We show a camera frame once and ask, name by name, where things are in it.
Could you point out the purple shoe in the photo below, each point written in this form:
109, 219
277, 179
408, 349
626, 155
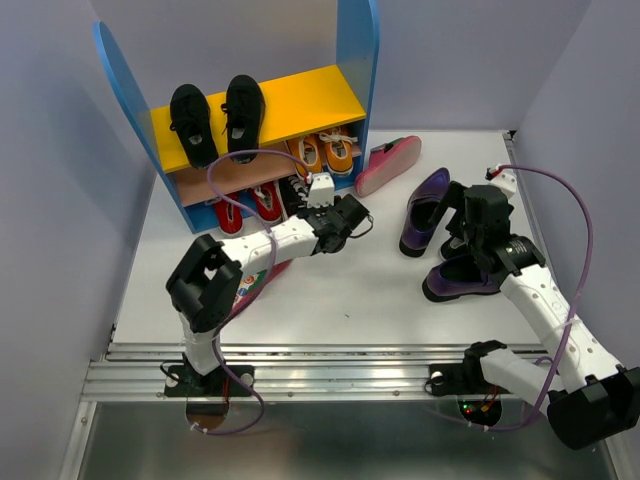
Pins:
455, 278
417, 230

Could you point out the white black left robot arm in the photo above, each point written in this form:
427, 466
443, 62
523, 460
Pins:
204, 285

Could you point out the black white high-top sneaker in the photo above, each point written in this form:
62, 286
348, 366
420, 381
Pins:
292, 194

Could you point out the yellow sneaker right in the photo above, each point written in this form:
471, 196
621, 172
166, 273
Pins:
338, 150

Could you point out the red sneaker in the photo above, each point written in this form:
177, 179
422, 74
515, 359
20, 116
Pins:
268, 205
229, 216

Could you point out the yellow sneaker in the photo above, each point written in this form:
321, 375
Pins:
306, 149
338, 150

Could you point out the yellow sneaker left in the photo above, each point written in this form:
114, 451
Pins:
306, 149

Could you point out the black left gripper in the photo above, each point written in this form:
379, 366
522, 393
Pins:
322, 209

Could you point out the aluminium mounting rail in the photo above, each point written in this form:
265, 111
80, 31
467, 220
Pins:
283, 373

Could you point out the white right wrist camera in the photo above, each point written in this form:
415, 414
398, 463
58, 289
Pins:
503, 180

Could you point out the black sneaker far left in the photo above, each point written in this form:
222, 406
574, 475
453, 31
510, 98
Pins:
190, 119

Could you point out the red sneaker right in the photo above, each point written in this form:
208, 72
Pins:
268, 205

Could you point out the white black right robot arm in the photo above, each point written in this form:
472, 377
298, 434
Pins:
586, 394

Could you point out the pink patterned sandal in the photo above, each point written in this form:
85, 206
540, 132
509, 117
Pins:
251, 285
386, 162

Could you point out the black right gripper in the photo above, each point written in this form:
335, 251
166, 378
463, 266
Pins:
455, 198

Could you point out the black sneaker on top shelf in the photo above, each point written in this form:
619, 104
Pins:
244, 107

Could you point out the red sneaker left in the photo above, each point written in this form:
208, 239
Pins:
229, 216

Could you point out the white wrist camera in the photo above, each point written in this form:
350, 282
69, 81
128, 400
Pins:
503, 180
321, 191

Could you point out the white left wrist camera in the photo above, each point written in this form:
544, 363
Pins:
321, 191

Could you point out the purple shoe upper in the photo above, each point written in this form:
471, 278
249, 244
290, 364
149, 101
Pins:
417, 230

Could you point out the purple shoe lower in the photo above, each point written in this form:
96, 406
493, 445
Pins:
455, 278

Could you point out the blue yellow shoe shelf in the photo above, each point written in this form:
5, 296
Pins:
303, 103

